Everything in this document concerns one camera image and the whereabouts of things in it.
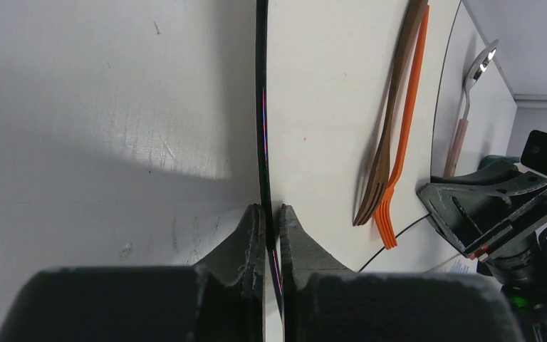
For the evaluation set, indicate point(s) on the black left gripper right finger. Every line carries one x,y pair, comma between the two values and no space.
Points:
323,300

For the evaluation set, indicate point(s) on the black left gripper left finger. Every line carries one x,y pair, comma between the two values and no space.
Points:
220,298

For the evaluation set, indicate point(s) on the metal spoon pink handle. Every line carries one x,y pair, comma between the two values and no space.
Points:
473,74

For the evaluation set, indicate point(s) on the brown wooden fork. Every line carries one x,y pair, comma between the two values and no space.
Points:
380,168

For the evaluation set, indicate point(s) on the white square plate black rim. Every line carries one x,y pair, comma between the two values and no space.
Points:
327,70

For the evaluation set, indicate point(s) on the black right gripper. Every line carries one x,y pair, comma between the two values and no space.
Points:
480,213

